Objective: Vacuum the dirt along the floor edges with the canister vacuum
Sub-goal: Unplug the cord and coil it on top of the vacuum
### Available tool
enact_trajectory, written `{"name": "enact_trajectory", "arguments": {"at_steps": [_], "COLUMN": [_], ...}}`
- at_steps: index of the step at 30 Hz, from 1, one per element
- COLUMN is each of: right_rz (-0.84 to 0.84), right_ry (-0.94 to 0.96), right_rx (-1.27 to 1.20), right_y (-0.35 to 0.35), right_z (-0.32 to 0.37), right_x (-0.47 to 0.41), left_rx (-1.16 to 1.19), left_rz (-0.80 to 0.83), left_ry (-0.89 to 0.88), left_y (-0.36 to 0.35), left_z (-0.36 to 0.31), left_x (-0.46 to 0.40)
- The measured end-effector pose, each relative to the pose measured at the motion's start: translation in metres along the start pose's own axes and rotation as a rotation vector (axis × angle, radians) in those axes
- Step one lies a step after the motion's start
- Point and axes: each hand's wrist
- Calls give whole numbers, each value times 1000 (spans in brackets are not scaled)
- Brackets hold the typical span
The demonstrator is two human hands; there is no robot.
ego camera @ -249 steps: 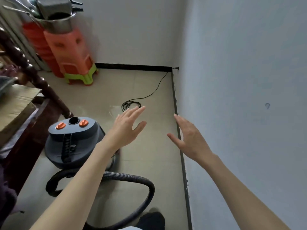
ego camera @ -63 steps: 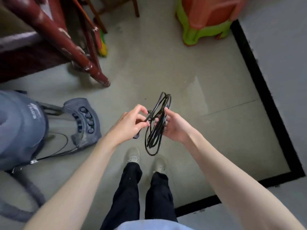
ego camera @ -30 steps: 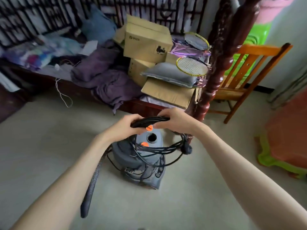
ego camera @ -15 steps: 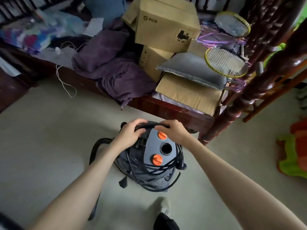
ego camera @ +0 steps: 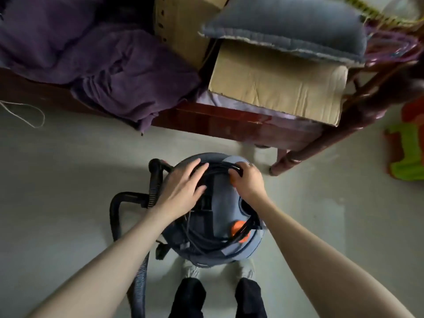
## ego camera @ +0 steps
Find person's left forearm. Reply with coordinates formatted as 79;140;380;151
30;212;172;318

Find black power cable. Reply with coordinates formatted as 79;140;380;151
174;162;262;256

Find purple cloth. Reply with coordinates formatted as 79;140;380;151
0;0;203;133

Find person's black trousers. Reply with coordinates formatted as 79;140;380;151
169;278;267;318

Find person's right hand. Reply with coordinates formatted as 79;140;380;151
228;162;269;209

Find brown cardboard sheet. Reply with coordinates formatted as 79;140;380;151
208;39;348;126

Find black vacuum hose with handle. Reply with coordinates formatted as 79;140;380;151
109;159;167;318

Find grey patterned cloth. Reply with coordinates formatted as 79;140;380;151
199;0;368;67

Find brown cardboard box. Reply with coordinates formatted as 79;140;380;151
154;0;229;70

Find grey shoe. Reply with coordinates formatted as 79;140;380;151
237;258;256;279
184;260;201;279

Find person's right forearm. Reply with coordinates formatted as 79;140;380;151
252;198;415;318

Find person's left hand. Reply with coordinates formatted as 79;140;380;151
151;159;209;226

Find grey vacuum cleaner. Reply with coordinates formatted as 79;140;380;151
155;152;267;268

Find dark red wooden railing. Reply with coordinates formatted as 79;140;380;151
0;59;424;176

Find white cord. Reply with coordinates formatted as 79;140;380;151
0;99;46;129

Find tiled floor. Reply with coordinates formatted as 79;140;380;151
0;106;424;318

